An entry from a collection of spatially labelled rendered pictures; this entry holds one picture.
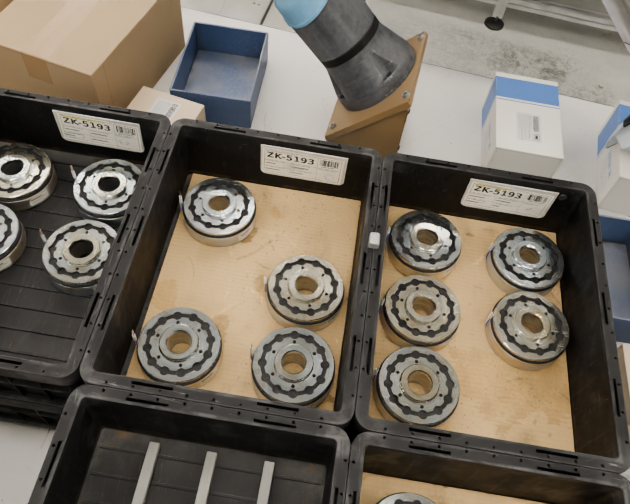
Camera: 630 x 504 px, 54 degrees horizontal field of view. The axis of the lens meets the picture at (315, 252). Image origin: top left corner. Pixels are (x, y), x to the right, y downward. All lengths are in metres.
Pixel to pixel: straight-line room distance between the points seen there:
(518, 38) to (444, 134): 1.56
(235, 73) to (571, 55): 1.77
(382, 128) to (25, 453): 0.72
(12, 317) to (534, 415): 0.68
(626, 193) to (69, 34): 1.01
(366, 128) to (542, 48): 1.78
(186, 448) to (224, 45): 0.85
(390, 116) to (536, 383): 0.48
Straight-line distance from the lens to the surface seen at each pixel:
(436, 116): 1.30
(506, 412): 0.85
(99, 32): 1.19
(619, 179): 1.21
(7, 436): 0.98
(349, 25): 1.03
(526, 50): 2.76
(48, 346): 0.86
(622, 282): 1.19
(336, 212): 0.94
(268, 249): 0.89
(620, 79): 2.81
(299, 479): 0.77
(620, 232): 1.20
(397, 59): 1.07
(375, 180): 0.86
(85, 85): 1.14
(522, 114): 1.23
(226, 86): 1.30
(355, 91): 1.07
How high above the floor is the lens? 1.58
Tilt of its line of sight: 57 degrees down
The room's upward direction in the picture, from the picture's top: 8 degrees clockwise
